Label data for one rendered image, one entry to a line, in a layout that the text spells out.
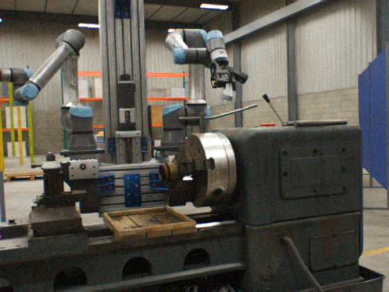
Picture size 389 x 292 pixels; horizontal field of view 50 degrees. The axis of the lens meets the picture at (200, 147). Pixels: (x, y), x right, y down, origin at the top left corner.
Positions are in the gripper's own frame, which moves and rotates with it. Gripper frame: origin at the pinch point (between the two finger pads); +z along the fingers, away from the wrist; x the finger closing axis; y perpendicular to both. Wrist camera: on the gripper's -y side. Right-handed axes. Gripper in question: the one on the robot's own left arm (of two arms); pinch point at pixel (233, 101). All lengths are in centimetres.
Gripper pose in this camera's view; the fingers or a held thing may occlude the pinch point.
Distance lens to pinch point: 183.2
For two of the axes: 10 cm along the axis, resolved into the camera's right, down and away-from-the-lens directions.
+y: -9.3, 0.5, -3.7
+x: 3.2, -3.8, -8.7
